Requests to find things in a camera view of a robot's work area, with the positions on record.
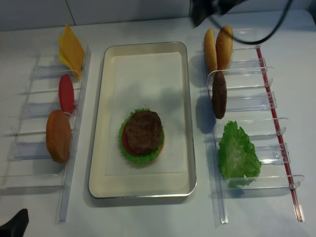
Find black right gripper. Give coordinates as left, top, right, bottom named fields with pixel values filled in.
left=190, top=0, right=243, bottom=27

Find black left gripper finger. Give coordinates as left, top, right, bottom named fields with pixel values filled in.
left=0, top=208, right=29, bottom=237

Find brown meat patty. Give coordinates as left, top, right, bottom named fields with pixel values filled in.
left=125, top=110, right=163, bottom=156
left=211, top=71, right=227, bottom=119

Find yellow cheese slices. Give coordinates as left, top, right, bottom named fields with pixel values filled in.
left=59, top=24, right=85, bottom=79

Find red tomato slice on tray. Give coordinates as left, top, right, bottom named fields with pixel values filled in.
left=122, top=126, right=135, bottom=155

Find green lettuce on tray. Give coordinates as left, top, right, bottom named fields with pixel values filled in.
left=118, top=108, right=165, bottom=165

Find red tomato slice in rack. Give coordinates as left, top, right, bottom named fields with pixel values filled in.
left=58, top=74, right=75, bottom=114

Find green lettuce leaf in rack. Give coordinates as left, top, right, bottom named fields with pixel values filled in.
left=218, top=121, right=262, bottom=188

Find clear acrylic left rack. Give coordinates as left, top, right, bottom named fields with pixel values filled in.
left=0, top=45, right=91, bottom=222

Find clear acrylic rack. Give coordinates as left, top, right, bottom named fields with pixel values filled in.
left=195, top=27, right=306, bottom=225
left=0, top=45, right=91, bottom=222

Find white tray liner paper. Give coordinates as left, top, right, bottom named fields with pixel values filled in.
left=105, top=53, right=187, bottom=175

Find cream metal tray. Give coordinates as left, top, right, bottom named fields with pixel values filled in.
left=88, top=41, right=197, bottom=199

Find clear acrylic right rack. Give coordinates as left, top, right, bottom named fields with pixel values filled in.
left=195, top=27, right=306, bottom=225

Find orange bun in left rack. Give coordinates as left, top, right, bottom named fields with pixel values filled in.
left=46, top=110, right=72, bottom=163

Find bottom bun on tray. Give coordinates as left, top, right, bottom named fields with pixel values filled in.
left=158, top=140, right=164, bottom=154

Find black cable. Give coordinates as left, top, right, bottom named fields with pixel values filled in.
left=208, top=0, right=294, bottom=45

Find red rack rail strip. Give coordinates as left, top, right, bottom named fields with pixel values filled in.
left=256, top=46, right=305, bottom=222

